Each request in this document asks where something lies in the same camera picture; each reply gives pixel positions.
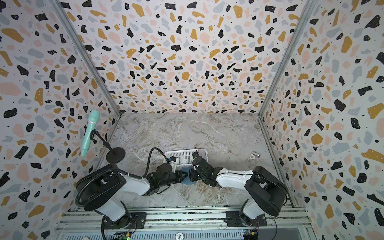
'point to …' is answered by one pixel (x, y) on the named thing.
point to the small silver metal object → (254, 154)
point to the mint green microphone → (93, 117)
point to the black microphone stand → (115, 155)
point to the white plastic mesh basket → (184, 157)
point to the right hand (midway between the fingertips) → (188, 170)
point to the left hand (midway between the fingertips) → (191, 173)
